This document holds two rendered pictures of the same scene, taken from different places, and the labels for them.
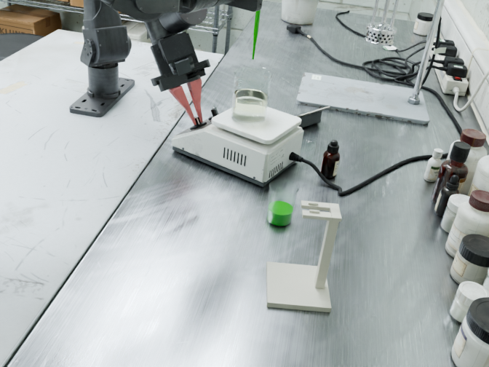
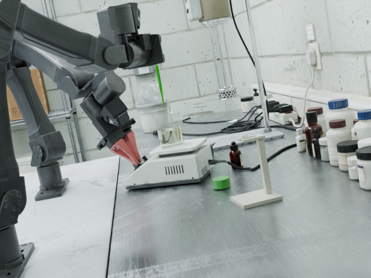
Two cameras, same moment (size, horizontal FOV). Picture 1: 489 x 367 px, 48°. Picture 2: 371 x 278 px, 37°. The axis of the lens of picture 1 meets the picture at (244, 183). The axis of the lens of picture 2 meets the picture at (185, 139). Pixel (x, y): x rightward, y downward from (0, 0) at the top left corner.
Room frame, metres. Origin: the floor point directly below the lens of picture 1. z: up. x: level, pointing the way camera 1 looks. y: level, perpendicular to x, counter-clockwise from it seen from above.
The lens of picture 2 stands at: (-0.47, 0.24, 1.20)
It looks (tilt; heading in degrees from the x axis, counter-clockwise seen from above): 9 degrees down; 349
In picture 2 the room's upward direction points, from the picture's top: 10 degrees counter-clockwise
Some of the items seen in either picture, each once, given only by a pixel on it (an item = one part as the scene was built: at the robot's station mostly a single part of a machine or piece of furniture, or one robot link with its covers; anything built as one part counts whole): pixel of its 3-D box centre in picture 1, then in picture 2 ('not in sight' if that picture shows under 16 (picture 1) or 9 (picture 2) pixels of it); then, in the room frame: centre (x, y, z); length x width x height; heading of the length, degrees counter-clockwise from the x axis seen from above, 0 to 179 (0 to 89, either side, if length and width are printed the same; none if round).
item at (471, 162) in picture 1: (464, 162); (317, 128); (0.87, -0.38, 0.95); 0.06 x 0.06 x 0.11
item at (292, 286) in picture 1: (304, 249); (250, 168); (0.55, -0.08, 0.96); 0.08 x 0.08 x 0.13; 2
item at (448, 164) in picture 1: (452, 174); (313, 133); (0.82, -0.34, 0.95); 0.04 x 0.04 x 0.11
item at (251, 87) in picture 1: (251, 97); (170, 131); (0.88, 0.00, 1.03); 0.07 x 0.06 x 0.08; 152
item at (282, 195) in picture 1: (281, 203); (220, 175); (0.71, -0.06, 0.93); 0.04 x 0.04 x 0.06
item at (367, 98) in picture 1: (362, 96); (232, 139); (1.26, -0.26, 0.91); 0.30 x 0.20 x 0.01; 83
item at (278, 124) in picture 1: (257, 121); (178, 146); (0.88, -0.01, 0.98); 0.12 x 0.12 x 0.01; 60
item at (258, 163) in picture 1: (241, 138); (171, 164); (0.89, 0.01, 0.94); 0.22 x 0.13 x 0.08; 60
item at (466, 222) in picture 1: (474, 225); (339, 142); (0.68, -0.34, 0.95); 0.06 x 0.06 x 0.10
